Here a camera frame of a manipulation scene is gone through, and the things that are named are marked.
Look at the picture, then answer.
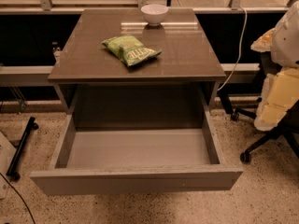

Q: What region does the grey top drawer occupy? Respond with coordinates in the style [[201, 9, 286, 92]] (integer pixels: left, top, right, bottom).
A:
[[29, 87, 244, 197]]

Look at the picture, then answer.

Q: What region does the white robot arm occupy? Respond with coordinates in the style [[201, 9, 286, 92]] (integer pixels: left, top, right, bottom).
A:
[[250, 1, 299, 131]]

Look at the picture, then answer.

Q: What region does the black office chair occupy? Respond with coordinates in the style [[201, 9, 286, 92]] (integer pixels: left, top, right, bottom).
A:
[[218, 52, 299, 163]]

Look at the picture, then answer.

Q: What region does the white ceramic bowl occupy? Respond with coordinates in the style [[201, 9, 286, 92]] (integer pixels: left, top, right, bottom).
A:
[[141, 4, 168, 26]]

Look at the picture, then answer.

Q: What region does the green chip bag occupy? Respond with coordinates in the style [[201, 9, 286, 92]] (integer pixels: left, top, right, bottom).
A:
[[102, 35, 162, 67]]

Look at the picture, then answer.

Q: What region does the black wheeled stand leg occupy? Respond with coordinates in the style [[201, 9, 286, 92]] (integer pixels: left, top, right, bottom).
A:
[[6, 117, 39, 180]]

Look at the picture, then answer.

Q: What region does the white cable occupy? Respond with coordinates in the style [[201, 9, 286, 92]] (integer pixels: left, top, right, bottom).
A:
[[217, 7, 249, 91]]

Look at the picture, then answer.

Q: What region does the black floor cable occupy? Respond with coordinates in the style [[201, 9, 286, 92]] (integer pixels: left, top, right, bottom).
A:
[[0, 172, 37, 224]]

